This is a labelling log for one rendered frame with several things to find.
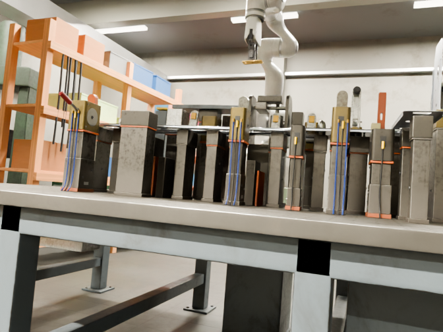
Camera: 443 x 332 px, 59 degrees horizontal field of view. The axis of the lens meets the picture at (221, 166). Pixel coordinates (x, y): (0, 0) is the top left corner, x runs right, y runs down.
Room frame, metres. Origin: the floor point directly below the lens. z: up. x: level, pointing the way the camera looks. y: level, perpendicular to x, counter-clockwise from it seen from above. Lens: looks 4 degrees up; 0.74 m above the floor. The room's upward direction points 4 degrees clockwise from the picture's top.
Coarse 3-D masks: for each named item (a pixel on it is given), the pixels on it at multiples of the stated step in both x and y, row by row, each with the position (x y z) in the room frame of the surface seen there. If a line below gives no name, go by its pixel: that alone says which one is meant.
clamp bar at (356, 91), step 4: (356, 88) 1.59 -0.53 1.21; (360, 88) 1.59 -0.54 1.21; (352, 92) 1.62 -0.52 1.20; (356, 92) 1.59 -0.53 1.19; (360, 92) 1.61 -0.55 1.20; (352, 96) 1.62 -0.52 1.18; (356, 96) 1.62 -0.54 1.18; (360, 96) 1.61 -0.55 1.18; (352, 100) 1.62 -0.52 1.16; (356, 100) 1.62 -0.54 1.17; (360, 100) 1.61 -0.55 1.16; (352, 104) 1.61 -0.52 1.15; (356, 104) 1.62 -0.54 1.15; (360, 104) 1.60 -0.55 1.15; (352, 108) 1.61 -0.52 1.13; (356, 108) 1.62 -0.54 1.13; (360, 108) 1.60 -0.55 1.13; (352, 112) 1.61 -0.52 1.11; (356, 112) 1.61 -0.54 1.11; (360, 112) 1.60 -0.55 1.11; (352, 116) 1.60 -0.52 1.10; (356, 116) 1.61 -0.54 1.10; (352, 120) 1.60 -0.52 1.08; (352, 124) 1.60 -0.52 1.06
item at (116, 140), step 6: (114, 132) 1.74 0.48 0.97; (120, 132) 1.73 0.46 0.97; (114, 138) 1.74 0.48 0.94; (120, 138) 1.73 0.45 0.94; (114, 144) 1.74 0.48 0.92; (114, 150) 1.74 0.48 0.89; (114, 156) 1.74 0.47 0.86; (114, 162) 1.74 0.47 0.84; (114, 168) 1.74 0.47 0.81; (114, 174) 1.74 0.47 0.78; (114, 180) 1.73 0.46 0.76; (114, 186) 1.73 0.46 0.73; (108, 192) 1.74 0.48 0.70
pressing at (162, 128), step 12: (156, 132) 1.81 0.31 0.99; (168, 132) 1.79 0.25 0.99; (204, 132) 1.74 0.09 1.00; (228, 132) 1.68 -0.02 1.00; (252, 132) 1.63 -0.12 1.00; (264, 132) 1.61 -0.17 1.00; (288, 132) 1.56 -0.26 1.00; (312, 132) 1.51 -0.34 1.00; (324, 132) 1.49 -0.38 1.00; (360, 132) 1.43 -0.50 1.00; (396, 132) 1.32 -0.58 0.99
